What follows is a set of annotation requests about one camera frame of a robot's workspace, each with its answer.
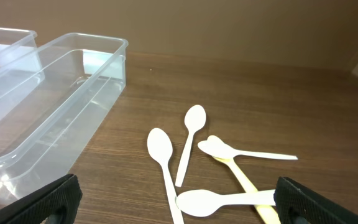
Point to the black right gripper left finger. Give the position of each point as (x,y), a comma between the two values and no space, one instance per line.
(57,202)

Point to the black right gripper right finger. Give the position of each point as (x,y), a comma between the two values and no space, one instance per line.
(297,204)

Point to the yellow plastic spoon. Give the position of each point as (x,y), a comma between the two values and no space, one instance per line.
(267,213)

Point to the white plastic spoon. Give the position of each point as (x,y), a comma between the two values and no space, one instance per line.
(203,203)
(223,151)
(195,119)
(160,149)

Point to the clear right plastic container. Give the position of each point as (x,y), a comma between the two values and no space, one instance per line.
(52,101)

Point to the clear plastic container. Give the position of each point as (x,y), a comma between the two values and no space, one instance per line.
(52,101)
(2,53)

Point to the clear left plastic container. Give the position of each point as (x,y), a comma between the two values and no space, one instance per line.
(2,53)

